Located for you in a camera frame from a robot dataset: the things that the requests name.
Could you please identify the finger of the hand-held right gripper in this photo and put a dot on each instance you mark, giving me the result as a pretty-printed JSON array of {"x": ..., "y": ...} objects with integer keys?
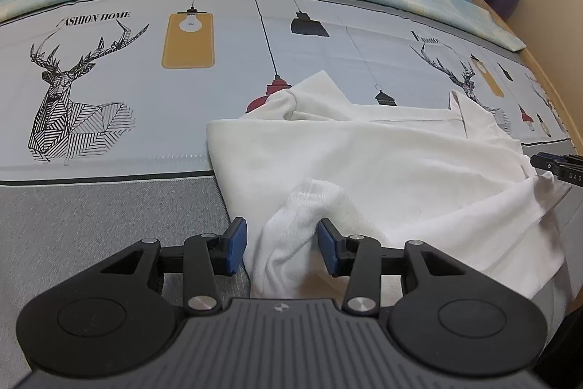
[{"x": 562, "y": 175}]

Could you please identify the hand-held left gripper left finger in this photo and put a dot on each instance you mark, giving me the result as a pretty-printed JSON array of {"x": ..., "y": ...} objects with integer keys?
[{"x": 237, "y": 245}]

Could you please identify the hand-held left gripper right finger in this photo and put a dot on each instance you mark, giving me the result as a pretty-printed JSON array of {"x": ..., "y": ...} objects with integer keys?
[{"x": 327, "y": 247}]

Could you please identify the white shirt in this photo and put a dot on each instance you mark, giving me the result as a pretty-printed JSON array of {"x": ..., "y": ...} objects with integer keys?
[{"x": 387, "y": 161}]

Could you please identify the deer and lamp printed bedsheet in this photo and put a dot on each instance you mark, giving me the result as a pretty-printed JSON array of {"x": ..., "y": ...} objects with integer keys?
[{"x": 136, "y": 120}]

